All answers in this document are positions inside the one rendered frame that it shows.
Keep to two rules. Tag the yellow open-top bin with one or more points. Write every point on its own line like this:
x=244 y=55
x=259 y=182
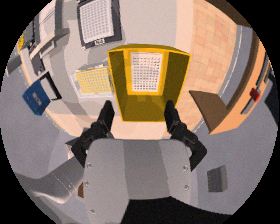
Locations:
x=147 y=106

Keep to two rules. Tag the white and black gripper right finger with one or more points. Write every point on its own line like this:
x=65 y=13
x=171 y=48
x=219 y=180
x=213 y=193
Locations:
x=179 y=131

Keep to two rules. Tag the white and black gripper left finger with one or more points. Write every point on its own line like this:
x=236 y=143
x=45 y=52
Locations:
x=103 y=124

